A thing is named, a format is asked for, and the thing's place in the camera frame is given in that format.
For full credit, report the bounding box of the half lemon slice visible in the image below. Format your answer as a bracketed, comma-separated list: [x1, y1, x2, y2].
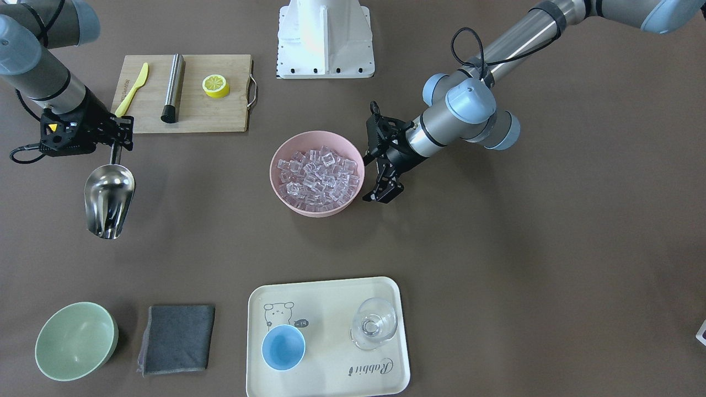
[201, 74, 230, 98]

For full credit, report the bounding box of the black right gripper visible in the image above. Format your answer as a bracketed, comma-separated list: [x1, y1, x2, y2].
[39, 92, 135, 157]

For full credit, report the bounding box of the grey folded cloth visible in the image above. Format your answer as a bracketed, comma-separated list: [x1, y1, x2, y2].
[138, 305, 215, 376]

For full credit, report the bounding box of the steel muddler black tip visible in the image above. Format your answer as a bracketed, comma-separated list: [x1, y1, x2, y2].
[161, 53, 186, 124]

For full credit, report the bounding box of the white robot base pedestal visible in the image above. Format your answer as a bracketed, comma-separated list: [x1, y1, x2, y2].
[276, 1, 376, 79]

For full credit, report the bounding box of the bamboo cutting board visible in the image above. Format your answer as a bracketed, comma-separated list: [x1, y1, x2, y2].
[111, 55, 253, 134]

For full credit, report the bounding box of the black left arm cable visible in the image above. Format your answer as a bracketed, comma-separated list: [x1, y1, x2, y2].
[451, 27, 497, 89]

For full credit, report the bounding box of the clear wine glass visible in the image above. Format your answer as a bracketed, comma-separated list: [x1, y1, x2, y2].
[350, 297, 398, 350]

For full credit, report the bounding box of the pink bowl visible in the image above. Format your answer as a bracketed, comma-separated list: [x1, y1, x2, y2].
[270, 130, 365, 218]

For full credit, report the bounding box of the pile of clear ice cubes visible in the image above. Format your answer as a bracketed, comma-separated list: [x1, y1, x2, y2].
[273, 146, 363, 213]

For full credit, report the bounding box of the stainless steel ice scoop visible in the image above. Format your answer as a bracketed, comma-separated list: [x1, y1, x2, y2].
[84, 143, 136, 240]

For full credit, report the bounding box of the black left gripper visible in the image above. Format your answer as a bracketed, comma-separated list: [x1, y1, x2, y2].
[362, 115, 428, 205]

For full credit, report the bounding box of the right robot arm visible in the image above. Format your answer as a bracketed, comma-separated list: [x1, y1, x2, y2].
[1, 1, 134, 157]

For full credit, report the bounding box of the green bowl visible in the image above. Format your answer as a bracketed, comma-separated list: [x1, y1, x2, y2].
[35, 302, 119, 382]

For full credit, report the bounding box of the blue cup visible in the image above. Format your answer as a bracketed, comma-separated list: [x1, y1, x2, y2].
[261, 324, 307, 371]

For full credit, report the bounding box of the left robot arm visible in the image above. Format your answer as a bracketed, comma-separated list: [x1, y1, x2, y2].
[363, 1, 704, 203]

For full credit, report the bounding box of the yellow plastic knife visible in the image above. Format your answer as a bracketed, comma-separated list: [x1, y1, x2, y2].
[114, 62, 149, 118]

